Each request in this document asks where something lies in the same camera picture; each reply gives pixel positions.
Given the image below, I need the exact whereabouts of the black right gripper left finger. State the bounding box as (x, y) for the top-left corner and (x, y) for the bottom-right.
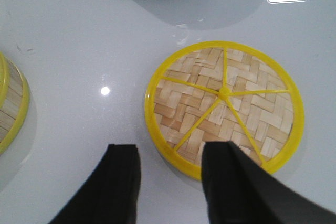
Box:
(51, 144), (141, 223)

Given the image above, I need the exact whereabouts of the right bamboo steamer drawer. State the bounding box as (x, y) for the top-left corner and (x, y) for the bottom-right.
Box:
(1, 54), (30, 153)

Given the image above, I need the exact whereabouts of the bamboo steamer lid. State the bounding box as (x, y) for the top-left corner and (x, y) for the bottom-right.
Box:
(144, 41), (305, 180)

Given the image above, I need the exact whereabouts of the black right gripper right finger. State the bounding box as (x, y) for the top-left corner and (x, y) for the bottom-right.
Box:
(201, 142), (335, 223)

